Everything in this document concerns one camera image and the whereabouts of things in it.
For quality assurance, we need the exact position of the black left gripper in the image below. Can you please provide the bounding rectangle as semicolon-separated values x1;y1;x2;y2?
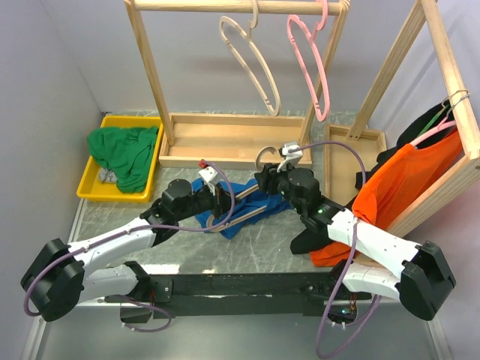
175;181;242;221

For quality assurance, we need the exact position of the orange hanging garment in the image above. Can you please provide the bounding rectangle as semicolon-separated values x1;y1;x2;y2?
309;129;464;268

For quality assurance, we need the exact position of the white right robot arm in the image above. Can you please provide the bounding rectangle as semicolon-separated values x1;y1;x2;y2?
255;163;456;320

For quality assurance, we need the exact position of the beige wooden hanger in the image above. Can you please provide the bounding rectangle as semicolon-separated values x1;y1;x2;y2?
204;146;286;234
219;0;282;117

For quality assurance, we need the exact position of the green hanger on right rack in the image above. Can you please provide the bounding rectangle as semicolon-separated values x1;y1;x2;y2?
417;109;450;139

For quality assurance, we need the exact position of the grey cloth in tray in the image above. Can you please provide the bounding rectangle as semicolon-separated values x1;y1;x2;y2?
97;167;117;184

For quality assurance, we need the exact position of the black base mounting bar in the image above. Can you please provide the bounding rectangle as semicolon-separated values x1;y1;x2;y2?
103;271;372;324

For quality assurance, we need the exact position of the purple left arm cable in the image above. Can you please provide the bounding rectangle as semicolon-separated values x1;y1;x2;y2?
22;160;237;334

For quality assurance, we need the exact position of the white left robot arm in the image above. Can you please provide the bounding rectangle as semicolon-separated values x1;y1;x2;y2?
21;179;236;321

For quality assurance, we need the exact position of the wooden clothes rack right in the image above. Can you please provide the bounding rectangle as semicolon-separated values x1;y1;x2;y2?
324;1;479;236

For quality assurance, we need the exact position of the black hanging garment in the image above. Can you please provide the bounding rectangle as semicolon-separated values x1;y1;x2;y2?
290;103;451;254

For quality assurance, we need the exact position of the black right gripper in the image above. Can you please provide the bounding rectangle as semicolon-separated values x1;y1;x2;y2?
253;159;305;215

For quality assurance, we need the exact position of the blue tank top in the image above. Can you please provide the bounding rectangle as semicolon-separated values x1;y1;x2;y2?
192;178;292;239

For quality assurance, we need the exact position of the pink hanger on right rack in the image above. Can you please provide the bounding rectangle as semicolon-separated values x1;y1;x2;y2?
410;121;456;147

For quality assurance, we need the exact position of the wooden clothes rack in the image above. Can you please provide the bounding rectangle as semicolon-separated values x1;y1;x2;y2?
324;1;479;236
125;1;350;170

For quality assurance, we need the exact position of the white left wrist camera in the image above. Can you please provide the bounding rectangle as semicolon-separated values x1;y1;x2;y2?
199;159;223;197

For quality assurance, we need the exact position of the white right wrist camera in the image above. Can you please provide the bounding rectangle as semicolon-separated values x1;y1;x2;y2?
277;142;303;173

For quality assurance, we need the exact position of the yellow plastic tray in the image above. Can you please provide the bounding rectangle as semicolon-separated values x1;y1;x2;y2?
76;115;164;203

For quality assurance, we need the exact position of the wooden clothes rack centre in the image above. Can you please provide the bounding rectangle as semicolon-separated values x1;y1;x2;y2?
125;1;350;170

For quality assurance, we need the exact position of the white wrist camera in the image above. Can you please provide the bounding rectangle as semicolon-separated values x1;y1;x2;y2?
277;142;303;173
199;159;223;197

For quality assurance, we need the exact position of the pink plastic hanger on rack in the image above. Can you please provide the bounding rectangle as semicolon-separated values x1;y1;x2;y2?
286;0;335;122

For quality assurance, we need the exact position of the green garment in tray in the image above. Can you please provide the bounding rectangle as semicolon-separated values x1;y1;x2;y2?
87;126;158;194

